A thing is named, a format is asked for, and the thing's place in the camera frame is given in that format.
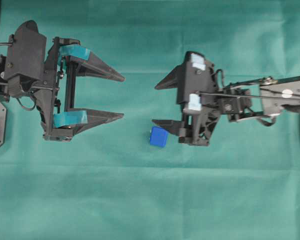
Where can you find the green table cloth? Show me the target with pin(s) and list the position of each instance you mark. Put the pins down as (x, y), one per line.
(109, 183)

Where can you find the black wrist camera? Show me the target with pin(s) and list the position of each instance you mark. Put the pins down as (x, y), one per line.
(24, 63)
(194, 75)

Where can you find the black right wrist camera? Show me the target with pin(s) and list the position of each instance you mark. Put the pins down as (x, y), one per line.
(194, 75)

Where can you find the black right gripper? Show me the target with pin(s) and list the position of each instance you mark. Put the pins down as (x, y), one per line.
(192, 129)

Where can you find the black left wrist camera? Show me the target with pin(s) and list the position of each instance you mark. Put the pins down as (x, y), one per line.
(24, 63)

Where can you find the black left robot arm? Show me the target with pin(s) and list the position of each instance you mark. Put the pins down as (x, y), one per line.
(4, 95)

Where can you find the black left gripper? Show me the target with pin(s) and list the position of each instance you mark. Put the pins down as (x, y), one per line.
(79, 62)

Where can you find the blue plastic block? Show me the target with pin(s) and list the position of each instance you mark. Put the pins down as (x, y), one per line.
(158, 137)

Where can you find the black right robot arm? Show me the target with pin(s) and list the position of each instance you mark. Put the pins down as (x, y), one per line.
(261, 99)

